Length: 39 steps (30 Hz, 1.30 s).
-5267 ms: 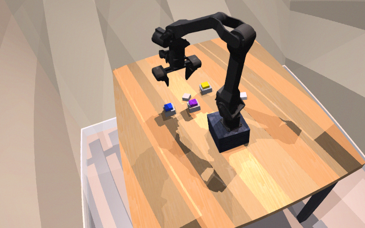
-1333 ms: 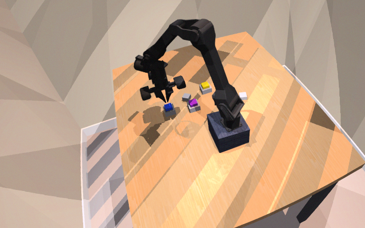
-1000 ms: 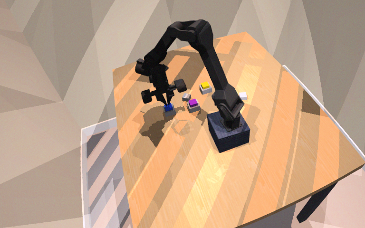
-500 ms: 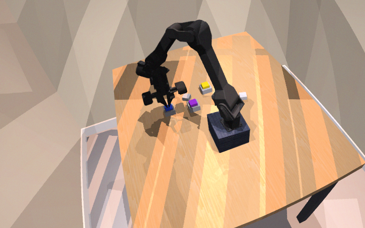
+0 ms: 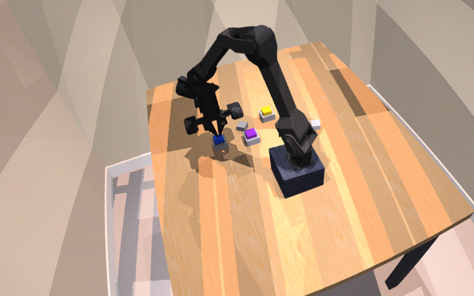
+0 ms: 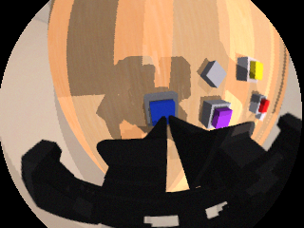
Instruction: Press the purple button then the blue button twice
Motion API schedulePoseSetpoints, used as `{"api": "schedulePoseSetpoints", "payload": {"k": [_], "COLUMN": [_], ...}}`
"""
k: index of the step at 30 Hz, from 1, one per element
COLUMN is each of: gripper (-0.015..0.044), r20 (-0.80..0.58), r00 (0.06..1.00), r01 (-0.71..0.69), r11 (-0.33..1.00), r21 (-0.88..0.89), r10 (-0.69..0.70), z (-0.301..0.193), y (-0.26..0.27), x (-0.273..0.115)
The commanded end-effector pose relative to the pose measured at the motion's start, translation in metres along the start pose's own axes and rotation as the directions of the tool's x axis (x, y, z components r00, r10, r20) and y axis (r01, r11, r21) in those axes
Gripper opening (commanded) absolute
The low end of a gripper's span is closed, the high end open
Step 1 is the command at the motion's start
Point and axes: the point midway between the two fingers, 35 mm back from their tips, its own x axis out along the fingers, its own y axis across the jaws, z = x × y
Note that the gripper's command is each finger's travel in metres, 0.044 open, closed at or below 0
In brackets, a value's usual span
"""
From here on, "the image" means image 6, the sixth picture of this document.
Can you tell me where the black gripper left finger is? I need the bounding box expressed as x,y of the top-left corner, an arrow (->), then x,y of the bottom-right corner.
96,117 -> 168,190

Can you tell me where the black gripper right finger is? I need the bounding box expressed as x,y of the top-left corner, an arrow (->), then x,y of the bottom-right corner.
168,115 -> 255,189

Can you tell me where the small white block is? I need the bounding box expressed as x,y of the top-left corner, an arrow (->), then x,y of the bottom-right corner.
256,113 -> 266,122

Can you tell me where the grey block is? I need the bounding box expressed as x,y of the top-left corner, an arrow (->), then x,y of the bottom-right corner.
200,61 -> 227,88

